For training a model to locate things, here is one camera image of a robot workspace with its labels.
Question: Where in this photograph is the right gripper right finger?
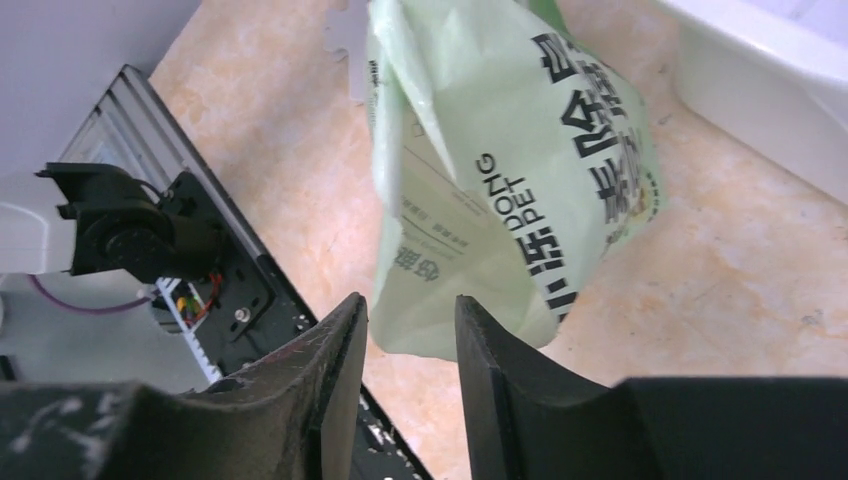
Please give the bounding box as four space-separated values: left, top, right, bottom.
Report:
455 296 847 479

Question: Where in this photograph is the green cat litter bag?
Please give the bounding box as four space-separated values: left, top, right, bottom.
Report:
366 1 665 361

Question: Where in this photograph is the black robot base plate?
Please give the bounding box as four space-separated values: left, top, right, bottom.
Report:
158 172 432 480

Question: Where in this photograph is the white plastic litter box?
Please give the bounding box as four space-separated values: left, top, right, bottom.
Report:
658 0 847 203

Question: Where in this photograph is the aluminium frame rail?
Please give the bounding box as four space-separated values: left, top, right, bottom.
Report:
59 64 266 392

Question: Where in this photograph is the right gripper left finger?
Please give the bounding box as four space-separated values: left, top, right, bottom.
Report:
1 293 368 479

